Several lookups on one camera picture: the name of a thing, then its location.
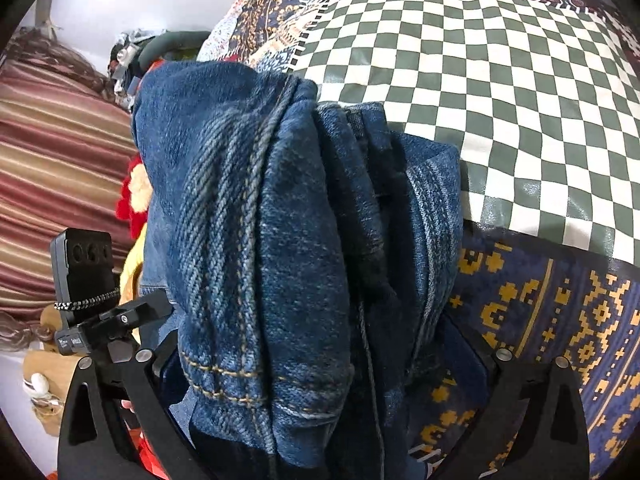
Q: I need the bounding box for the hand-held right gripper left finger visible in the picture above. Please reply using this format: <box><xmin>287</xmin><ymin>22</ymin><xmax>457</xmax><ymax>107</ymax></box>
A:
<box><xmin>57</xmin><ymin>332</ymin><xmax>212</xmax><ymax>480</ymax></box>

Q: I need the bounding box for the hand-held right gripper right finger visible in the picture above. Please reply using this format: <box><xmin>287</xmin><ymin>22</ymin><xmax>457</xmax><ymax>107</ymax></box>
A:
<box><xmin>429</xmin><ymin>310</ymin><xmax>591</xmax><ymax>480</ymax></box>

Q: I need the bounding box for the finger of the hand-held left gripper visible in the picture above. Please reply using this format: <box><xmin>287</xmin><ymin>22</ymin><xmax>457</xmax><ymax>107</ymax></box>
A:
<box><xmin>127</xmin><ymin>290</ymin><xmax>174</xmax><ymax>332</ymax></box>

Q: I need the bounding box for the blue denim jacket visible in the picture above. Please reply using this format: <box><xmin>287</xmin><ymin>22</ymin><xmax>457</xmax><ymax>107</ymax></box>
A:
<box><xmin>131</xmin><ymin>60</ymin><xmax>466</xmax><ymax>480</ymax></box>

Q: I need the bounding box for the red yellow fuzzy blanket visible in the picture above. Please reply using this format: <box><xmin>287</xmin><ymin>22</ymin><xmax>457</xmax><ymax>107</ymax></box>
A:
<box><xmin>114</xmin><ymin>155</ymin><xmax>168</xmax><ymax>480</ymax></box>

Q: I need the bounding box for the striped red curtain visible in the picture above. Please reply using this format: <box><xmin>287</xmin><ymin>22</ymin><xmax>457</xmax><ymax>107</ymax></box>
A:
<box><xmin>0</xmin><ymin>27</ymin><xmax>147</xmax><ymax>357</ymax></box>

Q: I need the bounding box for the white round object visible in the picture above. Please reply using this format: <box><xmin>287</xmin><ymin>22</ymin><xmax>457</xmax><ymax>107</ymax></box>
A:
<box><xmin>24</xmin><ymin>372</ymin><xmax>49</xmax><ymax>397</ymax></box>

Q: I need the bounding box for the patchwork patterned bedspread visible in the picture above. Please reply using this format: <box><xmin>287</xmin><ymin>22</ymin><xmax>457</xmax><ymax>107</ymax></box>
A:
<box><xmin>197</xmin><ymin>0</ymin><xmax>640</xmax><ymax>480</ymax></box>

